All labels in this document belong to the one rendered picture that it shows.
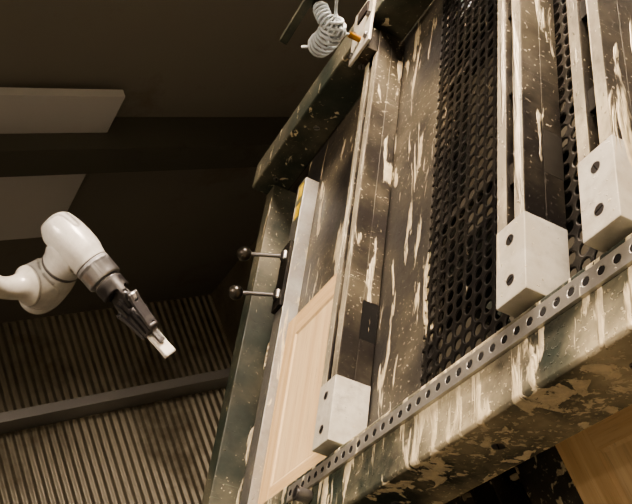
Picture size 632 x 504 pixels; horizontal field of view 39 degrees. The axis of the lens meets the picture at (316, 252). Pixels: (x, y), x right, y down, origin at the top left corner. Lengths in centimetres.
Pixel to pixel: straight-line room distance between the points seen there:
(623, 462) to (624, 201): 44
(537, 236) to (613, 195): 17
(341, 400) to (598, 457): 44
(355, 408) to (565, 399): 55
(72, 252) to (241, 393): 54
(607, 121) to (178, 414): 529
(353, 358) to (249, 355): 75
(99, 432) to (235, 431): 379
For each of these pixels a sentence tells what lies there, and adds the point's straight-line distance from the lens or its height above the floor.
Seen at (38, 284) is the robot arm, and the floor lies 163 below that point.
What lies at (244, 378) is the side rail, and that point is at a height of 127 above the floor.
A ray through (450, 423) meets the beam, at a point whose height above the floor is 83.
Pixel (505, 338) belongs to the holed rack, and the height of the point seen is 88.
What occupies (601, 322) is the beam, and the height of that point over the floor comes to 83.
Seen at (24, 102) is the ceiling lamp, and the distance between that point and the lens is 399.
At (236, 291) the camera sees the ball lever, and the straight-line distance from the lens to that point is 217.
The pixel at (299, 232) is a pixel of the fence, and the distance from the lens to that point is 227.
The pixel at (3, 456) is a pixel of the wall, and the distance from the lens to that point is 578.
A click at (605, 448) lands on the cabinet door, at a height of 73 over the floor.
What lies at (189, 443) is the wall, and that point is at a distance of 616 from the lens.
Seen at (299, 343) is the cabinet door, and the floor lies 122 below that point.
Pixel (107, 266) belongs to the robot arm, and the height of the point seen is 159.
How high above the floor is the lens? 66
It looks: 21 degrees up
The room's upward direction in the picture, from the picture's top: 23 degrees counter-clockwise
